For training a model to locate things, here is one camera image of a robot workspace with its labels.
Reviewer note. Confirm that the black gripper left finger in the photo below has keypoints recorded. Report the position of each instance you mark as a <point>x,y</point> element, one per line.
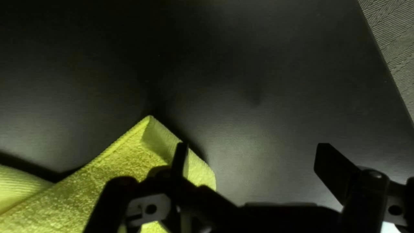
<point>163,197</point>

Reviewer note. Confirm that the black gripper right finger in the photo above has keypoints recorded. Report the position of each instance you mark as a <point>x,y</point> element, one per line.
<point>367,196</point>

